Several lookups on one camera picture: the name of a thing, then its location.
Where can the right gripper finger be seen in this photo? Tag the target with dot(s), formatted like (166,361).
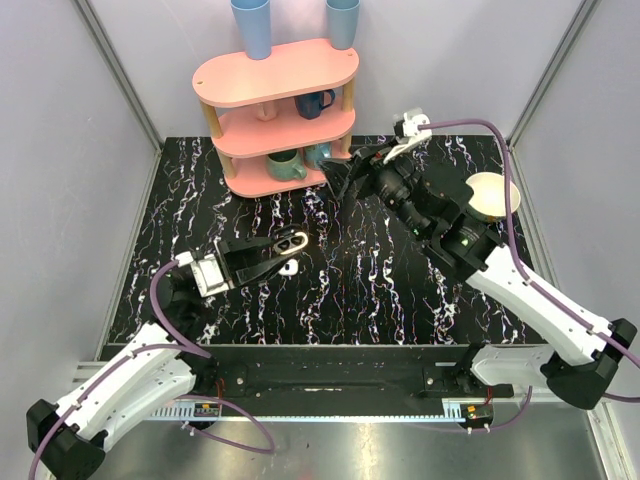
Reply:
(339,176)
(372,154)

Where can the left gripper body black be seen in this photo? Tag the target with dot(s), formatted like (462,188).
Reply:
(226,262)

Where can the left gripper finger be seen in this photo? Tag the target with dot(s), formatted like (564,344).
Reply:
(257,245)
(251,267)

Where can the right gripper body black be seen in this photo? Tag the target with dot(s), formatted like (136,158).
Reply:
(391,183)

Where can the white earbud charging case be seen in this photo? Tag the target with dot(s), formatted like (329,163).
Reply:
(290,268)

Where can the black earbud charging case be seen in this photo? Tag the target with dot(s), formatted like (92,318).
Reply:
(290,243)

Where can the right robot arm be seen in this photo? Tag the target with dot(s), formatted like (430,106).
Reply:
(581,352)

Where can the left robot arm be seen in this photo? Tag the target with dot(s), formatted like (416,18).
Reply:
(161,363)

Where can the light blue butterfly mug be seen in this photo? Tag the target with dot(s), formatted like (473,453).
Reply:
(315,155)

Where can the green ceramic mug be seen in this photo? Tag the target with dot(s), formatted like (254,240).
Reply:
(286,165)

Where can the dark blue mug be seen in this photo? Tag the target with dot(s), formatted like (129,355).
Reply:
(311,105)

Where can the pink three-tier shelf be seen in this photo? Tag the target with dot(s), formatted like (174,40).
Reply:
(229,86)

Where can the pink mug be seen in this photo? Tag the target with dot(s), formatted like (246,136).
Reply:
(266,111)

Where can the cream bowl green outside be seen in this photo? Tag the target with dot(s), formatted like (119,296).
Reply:
(488,202)

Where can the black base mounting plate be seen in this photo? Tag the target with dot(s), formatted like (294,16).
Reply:
(348,383)

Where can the right light blue cup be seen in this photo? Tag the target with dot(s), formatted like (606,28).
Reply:
(342,22)

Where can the light blue cup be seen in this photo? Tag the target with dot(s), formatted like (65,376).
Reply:
(253,19)
(342,22)

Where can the left light blue cup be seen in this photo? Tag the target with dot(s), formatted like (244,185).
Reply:
(253,19)

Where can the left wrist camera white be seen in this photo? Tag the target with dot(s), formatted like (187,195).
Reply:
(207,272)

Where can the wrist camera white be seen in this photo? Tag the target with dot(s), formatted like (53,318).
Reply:
(410,130)
(207,272)

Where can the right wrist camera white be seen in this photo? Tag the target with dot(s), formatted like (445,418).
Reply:
(410,130)

